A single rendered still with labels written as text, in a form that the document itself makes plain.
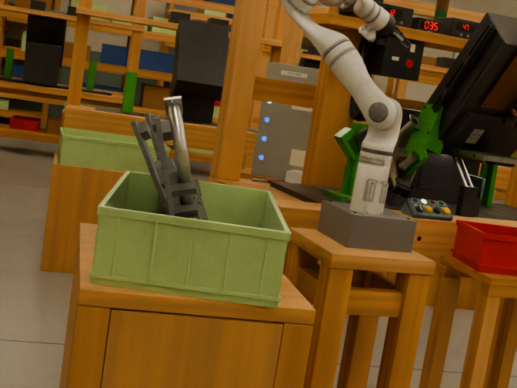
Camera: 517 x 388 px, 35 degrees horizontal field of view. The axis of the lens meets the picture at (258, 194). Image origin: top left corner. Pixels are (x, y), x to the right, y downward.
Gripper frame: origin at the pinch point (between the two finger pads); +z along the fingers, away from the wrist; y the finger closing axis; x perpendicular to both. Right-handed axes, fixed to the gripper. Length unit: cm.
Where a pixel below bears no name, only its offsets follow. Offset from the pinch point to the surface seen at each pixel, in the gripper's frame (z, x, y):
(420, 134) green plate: 26.0, 21.2, -8.1
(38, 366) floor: -21, 189, 19
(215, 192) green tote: -52, 66, -44
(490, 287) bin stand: 21, 38, -80
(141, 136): -90, 57, -60
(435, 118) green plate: 24.2, 13.4, -10.1
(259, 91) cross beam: -12, 49, 34
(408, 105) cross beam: 48, 18, 32
